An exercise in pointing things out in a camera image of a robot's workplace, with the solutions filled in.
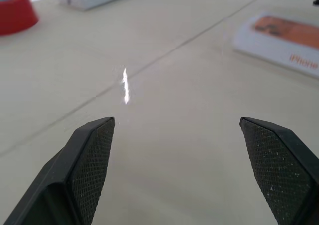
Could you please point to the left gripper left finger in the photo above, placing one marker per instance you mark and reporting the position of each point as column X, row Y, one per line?
column 82, row 165

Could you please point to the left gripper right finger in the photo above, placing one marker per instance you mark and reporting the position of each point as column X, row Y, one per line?
column 281, row 165

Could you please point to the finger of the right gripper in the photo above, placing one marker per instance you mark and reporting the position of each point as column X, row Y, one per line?
column 317, row 2

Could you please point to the white phone box lid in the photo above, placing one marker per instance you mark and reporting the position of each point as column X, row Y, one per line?
column 279, row 39

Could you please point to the red tape roll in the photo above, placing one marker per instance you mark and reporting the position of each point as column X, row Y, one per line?
column 15, row 13

